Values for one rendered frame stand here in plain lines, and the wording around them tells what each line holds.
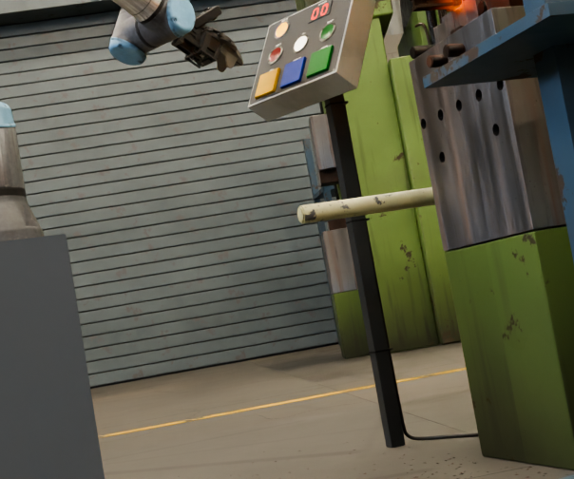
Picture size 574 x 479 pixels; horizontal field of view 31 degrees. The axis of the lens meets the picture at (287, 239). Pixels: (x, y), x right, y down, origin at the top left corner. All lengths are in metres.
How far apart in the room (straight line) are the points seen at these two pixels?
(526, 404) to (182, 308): 8.00
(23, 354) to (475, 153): 1.01
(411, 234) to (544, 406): 5.01
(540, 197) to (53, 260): 0.93
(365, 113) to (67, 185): 3.91
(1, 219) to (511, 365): 1.07
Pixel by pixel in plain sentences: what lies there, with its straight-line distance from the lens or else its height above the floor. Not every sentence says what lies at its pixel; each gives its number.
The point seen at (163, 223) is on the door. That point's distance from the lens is 10.10.
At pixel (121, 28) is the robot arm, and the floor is 1.12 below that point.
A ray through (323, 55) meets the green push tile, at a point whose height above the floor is 1.02.
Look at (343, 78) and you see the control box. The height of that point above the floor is 0.94.
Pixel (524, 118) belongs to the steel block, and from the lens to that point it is 2.08.
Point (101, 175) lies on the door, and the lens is 10.15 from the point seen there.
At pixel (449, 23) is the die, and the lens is 2.37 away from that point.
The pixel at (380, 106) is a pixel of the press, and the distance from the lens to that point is 7.17.
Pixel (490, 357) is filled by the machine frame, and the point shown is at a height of 0.22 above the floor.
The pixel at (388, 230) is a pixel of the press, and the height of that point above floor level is 0.83.
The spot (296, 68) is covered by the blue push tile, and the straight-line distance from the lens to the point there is 2.71.
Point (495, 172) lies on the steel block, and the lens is 2.13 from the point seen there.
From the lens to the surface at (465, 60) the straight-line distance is 1.75.
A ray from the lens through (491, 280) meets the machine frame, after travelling 2.20.
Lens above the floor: 0.40
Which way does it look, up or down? 4 degrees up
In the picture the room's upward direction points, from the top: 10 degrees counter-clockwise
